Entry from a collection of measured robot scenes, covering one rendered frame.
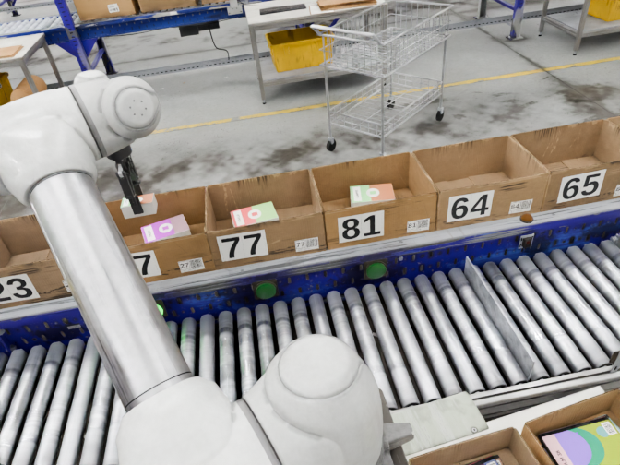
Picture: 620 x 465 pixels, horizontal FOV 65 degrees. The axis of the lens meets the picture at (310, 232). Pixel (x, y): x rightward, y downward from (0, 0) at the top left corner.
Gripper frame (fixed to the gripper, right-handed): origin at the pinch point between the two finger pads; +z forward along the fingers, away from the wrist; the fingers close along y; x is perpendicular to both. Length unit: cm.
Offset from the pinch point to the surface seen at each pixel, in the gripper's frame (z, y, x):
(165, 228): 21.0, -11.6, 2.5
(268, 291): 35, 16, 36
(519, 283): 42, 27, 122
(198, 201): 17.8, -20.7, 15.2
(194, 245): 16.1, 8.0, 14.6
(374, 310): 42, 27, 70
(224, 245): 18.1, 8.2, 24.3
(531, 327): 42, 46, 116
